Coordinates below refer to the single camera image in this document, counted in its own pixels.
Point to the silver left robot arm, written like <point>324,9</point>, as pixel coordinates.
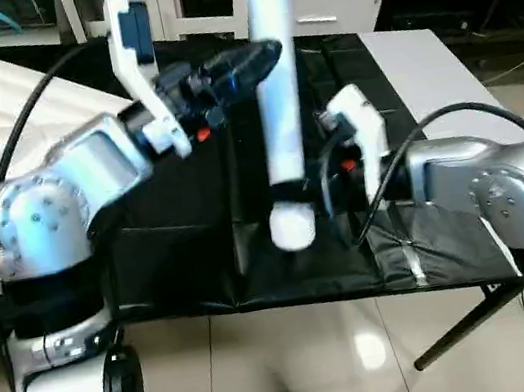
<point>42,214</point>

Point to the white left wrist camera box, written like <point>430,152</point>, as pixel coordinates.
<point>134,76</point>

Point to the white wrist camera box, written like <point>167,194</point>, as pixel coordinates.
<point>134,76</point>
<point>361,123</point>

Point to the black plastic work mat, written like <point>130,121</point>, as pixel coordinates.
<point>202,257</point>

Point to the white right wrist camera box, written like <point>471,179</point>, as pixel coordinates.
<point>361,123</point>

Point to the black metal table leg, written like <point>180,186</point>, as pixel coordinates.
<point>468,327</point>

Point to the white glass door cabinet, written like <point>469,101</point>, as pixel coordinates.
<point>187,1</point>

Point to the white low drawer unit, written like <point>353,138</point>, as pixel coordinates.
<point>336,12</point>

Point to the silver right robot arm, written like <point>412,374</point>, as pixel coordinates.
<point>504,184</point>

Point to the white side table board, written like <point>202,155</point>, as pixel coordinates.
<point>414,78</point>

